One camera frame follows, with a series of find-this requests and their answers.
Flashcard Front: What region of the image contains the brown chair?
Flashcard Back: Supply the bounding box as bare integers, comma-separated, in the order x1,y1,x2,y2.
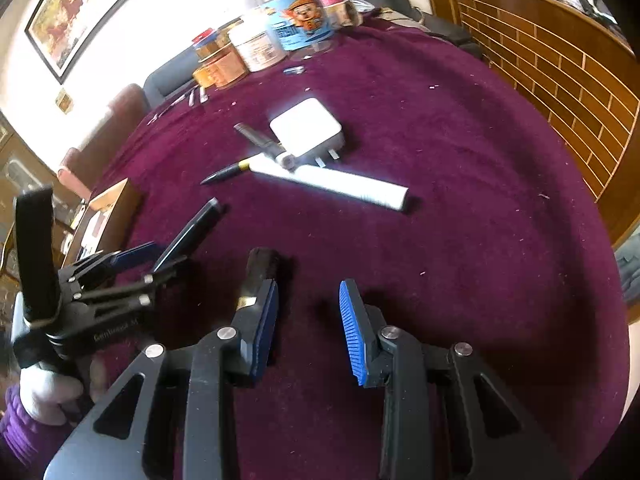
57,83,151,201

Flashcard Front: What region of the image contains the brown cardboard box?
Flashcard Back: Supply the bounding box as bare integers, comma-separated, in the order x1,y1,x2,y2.
60,178,143,271

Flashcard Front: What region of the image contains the framed wall painting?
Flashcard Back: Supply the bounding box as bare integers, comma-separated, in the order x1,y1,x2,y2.
25,0,178,85

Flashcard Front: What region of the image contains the dark grey chair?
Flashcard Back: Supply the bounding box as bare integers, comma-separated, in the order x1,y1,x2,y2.
143,42,211,111

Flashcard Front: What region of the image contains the wooden counter brick pattern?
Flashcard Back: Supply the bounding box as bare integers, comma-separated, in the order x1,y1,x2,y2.
420,0,640,231

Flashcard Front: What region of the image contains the white marker pen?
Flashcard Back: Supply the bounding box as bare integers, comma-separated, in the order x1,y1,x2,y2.
249,155,410,212

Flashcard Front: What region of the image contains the person's left hand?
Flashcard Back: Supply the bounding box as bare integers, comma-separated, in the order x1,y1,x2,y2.
20,354,110,426

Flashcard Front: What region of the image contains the black pen cap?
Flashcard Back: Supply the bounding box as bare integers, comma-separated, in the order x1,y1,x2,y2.
239,247,281,311

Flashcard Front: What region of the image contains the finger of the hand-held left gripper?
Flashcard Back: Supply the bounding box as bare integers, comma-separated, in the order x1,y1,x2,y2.
59,241,163,286
75,199,224,313

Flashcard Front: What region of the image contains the clear jar blue cartoon label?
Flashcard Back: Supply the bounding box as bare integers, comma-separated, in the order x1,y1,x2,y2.
260,0,337,53

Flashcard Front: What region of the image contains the yellow and black pen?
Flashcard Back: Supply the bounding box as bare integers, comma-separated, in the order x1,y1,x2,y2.
200,157,256,186

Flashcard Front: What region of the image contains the person's left forearm purple sleeve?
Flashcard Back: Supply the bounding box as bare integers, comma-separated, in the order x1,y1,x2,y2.
0,385,76,480

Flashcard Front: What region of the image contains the paper cup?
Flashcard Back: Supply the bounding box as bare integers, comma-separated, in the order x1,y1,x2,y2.
325,0,363,31

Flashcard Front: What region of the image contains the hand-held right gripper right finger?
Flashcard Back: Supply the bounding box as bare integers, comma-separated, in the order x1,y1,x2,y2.
339,279,571,480

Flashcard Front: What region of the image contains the orange jar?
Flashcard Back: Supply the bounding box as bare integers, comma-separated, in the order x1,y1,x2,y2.
200,42,250,91

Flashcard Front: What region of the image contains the stack of colourful tape rolls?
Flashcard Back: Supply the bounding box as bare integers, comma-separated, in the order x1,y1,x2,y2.
192,27,231,58

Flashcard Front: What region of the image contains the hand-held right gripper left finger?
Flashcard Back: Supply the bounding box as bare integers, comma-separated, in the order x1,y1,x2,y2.
42,280,280,480

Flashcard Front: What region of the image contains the white plastic bottle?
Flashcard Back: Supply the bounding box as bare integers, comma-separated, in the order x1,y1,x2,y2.
229,12,285,73

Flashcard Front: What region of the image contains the large white charger plug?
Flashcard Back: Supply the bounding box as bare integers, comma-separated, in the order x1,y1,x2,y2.
269,97,346,167

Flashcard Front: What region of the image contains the black marker grey cap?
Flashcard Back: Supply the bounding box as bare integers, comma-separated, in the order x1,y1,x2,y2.
234,122,297,170

